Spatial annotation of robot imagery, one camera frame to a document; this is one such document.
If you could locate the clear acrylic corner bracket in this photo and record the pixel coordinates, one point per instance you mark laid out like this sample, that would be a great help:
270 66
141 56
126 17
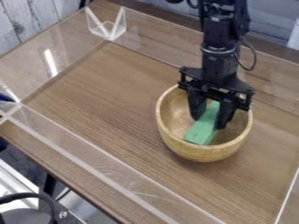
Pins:
109 30

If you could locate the clear acrylic tray wall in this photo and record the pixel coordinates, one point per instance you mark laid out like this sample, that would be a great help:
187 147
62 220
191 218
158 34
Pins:
83 121

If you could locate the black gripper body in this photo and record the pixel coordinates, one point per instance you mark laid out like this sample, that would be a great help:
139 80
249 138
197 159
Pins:
215 79

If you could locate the blue object at edge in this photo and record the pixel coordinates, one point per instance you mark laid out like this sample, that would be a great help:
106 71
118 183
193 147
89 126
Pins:
6 98

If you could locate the metal bracket with screw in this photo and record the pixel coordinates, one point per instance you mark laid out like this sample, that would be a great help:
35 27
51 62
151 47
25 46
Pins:
62 215

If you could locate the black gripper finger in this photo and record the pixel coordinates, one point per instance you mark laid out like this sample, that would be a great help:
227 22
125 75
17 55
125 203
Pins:
198 103
227 108

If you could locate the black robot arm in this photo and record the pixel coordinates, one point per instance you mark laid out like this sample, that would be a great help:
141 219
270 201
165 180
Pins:
225 23

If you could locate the black metal table leg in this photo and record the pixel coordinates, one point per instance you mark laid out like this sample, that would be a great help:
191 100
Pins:
50 184

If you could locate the green rectangular block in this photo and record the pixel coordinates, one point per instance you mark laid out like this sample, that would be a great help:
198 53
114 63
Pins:
203 131

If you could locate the brown wooden bowl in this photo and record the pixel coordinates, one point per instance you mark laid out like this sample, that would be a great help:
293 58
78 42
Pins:
175 122

